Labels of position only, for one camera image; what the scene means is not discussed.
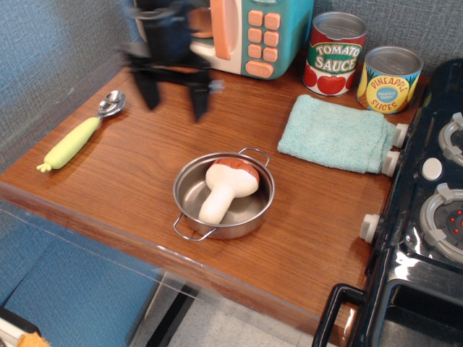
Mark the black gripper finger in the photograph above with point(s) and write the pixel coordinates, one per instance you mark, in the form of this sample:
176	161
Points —
199	95
148	88

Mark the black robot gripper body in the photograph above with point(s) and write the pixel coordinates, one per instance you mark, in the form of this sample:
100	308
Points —
165	55

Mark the light blue cloth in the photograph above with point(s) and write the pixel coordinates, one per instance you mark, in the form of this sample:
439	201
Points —
337	136

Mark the teal toy microwave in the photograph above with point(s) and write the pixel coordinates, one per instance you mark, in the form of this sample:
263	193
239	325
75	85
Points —
257	39

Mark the plush white brown mushroom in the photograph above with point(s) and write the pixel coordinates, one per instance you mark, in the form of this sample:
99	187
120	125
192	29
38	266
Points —
227	179

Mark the small steel pot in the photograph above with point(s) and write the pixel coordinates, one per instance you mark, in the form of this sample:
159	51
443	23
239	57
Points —
243	216

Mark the tomato sauce can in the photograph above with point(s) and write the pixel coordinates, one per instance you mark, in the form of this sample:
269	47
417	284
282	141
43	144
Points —
335	46

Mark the pineapple slices can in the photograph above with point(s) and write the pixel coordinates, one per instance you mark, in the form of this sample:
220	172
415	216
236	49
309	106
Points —
389	78

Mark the orange plush object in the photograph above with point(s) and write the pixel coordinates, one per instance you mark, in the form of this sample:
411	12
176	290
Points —
32	340

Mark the black toy stove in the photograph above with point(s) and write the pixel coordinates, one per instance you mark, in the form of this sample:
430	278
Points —
413	294

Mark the spoon with green handle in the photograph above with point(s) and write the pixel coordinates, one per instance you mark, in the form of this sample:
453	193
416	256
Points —
74	141

